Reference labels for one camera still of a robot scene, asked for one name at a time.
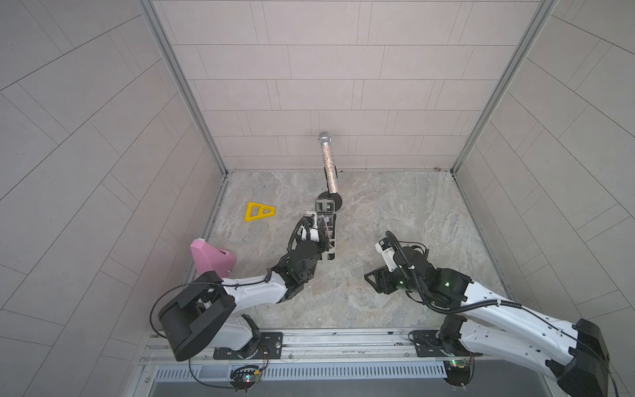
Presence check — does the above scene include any aluminium corner profile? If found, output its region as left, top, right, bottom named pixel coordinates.
left=138, top=0, right=228, bottom=180
left=451, top=0, right=558, bottom=176

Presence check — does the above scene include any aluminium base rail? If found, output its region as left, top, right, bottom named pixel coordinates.
left=141, top=324, right=554, bottom=366

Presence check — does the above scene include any left circuit board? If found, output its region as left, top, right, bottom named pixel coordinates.
left=229, top=365, right=263, bottom=392

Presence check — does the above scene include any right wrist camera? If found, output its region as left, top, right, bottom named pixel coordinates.
left=375, top=238, right=399, bottom=273

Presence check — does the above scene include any aluminium corner profile right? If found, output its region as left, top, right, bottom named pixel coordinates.
left=451, top=0, right=558, bottom=176

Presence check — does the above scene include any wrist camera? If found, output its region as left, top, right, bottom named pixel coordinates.
left=375, top=238, right=399, bottom=273
left=299, top=211, right=325, bottom=243

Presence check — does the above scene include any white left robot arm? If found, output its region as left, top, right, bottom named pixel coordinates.
left=158, top=240, right=327, bottom=362

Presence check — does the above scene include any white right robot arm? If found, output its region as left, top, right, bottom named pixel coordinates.
left=365, top=238, right=613, bottom=396

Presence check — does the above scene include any white vent grille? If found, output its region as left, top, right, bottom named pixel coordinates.
left=155, top=361, right=447, bottom=382

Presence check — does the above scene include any aluminium corner profile left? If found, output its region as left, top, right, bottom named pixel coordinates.
left=138, top=0, right=228, bottom=180

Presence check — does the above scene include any glitter silver microphone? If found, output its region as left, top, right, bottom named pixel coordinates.
left=318, top=132, right=339, bottom=195

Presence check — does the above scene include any pink plastic block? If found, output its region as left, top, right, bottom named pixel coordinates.
left=190, top=238, right=236, bottom=278

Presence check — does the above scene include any yellow triangle plastic piece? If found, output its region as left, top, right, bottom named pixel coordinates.
left=244, top=202, right=276, bottom=223

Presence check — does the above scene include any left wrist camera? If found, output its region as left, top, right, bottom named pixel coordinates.
left=299, top=211, right=325, bottom=243

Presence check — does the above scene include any black microphone stand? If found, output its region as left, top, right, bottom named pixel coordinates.
left=316, top=165, right=343, bottom=211

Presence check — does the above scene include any right circuit board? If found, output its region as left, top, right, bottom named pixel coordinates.
left=443, top=358, right=472, bottom=388

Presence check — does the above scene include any circuit board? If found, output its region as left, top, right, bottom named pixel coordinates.
left=443, top=358, right=472, bottom=388
left=229, top=365, right=263, bottom=392

